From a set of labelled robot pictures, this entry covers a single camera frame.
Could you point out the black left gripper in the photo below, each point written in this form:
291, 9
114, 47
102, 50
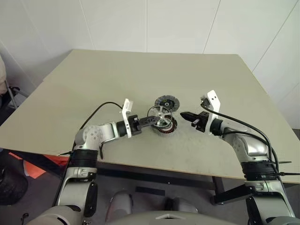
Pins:
135, 124

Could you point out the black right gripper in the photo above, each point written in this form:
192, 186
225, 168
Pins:
201, 122

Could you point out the silver spoked motor rotor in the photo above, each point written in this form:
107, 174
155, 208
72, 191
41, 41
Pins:
160, 115

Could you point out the motor cover with circuit board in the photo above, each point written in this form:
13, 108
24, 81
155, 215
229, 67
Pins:
173, 103

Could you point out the grey motor stator housing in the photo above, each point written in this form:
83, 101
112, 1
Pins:
169, 131

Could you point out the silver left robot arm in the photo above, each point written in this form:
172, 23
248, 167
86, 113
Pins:
92, 134

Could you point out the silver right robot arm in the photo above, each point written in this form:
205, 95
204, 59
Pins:
253, 145

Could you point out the black floor tape strip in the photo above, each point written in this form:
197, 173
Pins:
150, 191

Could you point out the grey rounded shape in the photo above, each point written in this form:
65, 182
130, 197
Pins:
120, 204

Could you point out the grey robot torso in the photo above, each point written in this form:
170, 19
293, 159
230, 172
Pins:
140, 219

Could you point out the orange white floor object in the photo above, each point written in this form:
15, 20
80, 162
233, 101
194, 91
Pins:
35, 172

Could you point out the black mesh basket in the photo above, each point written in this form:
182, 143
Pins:
11, 187

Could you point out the person in beige clothing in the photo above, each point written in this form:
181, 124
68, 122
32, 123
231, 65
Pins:
2, 77

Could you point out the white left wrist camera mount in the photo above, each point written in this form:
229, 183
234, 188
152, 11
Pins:
126, 110

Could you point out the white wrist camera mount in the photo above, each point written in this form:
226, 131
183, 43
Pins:
126, 110
213, 98

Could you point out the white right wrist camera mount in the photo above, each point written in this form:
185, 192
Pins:
213, 98

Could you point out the black metal table frame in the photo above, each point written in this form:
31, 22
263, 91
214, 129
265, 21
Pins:
152, 177

